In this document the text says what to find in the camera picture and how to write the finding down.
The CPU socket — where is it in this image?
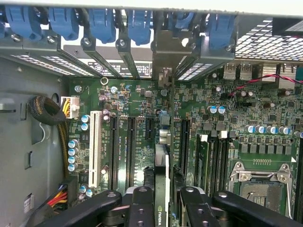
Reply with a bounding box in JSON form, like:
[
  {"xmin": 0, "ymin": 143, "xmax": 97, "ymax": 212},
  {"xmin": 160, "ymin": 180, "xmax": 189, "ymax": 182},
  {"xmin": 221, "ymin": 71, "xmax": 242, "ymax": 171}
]
[{"xmin": 228, "ymin": 162, "xmax": 294, "ymax": 219}]

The open PC case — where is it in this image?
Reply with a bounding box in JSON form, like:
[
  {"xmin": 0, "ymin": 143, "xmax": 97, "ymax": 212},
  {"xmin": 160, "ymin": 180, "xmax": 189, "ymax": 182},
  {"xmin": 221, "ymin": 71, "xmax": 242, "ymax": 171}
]
[{"xmin": 0, "ymin": 2, "xmax": 303, "ymax": 227}]

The long black expansion slot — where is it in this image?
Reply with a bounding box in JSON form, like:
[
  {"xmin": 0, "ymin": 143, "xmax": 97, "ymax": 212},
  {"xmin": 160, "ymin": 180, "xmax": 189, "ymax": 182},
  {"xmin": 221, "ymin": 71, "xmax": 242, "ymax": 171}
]
[
  {"xmin": 108, "ymin": 115, "xmax": 119, "ymax": 191},
  {"xmin": 179, "ymin": 118, "xmax": 191, "ymax": 176}
]

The white expansion slot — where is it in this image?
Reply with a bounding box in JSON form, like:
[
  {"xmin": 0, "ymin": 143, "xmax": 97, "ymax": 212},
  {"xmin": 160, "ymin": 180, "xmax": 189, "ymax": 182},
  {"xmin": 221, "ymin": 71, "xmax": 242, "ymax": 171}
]
[{"xmin": 88, "ymin": 110, "xmax": 103, "ymax": 189}]

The braided black power cable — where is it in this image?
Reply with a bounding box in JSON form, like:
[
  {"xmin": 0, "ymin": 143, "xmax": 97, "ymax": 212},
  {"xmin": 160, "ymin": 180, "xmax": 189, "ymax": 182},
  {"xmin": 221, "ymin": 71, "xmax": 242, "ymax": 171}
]
[{"xmin": 27, "ymin": 96, "xmax": 70, "ymax": 183}]

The blue card retention latch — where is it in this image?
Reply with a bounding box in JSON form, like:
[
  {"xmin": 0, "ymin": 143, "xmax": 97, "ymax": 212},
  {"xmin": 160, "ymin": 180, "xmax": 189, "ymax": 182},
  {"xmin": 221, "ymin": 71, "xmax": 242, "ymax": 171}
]
[
  {"xmin": 207, "ymin": 13, "xmax": 238, "ymax": 52},
  {"xmin": 127, "ymin": 9, "xmax": 152, "ymax": 46},
  {"xmin": 89, "ymin": 8, "xmax": 117, "ymax": 45},
  {"xmin": 4, "ymin": 6, "xmax": 43, "ymax": 41},
  {"xmin": 168, "ymin": 11, "xmax": 195, "ymax": 31},
  {"xmin": 48, "ymin": 7, "xmax": 80, "ymax": 41}
]

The black intrusion switch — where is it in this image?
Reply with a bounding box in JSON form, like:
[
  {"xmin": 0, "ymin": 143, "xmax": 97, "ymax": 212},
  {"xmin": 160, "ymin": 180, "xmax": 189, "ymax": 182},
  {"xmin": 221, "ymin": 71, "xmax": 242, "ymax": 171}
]
[{"xmin": 272, "ymin": 17, "xmax": 303, "ymax": 36}]

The red-black twisted wire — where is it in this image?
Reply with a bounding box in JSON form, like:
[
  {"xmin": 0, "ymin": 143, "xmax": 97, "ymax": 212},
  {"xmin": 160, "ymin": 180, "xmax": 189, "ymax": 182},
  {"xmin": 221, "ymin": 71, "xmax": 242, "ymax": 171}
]
[{"xmin": 228, "ymin": 73, "xmax": 303, "ymax": 98}]

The coloured power wire bundle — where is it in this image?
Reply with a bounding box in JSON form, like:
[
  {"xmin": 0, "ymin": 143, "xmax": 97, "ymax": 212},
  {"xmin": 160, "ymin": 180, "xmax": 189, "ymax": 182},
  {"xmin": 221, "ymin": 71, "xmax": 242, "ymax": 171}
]
[{"xmin": 46, "ymin": 183, "xmax": 71, "ymax": 210}]

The green motherboard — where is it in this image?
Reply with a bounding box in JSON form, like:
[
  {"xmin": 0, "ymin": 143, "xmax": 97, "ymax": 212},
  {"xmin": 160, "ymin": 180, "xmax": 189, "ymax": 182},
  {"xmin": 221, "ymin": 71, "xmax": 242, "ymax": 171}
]
[{"xmin": 68, "ymin": 70, "xmax": 303, "ymax": 227}]

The white power connector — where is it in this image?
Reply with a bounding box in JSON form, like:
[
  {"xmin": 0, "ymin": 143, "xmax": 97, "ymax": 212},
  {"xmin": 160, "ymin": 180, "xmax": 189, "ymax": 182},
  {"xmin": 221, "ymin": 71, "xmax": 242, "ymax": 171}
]
[{"xmin": 60, "ymin": 96, "xmax": 80, "ymax": 119}]

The socket locking lever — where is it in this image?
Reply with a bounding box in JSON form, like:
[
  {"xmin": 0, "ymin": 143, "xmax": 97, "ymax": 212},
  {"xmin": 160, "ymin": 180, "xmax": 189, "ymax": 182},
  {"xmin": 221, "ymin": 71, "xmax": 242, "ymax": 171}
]
[{"xmin": 284, "ymin": 181, "xmax": 294, "ymax": 219}]

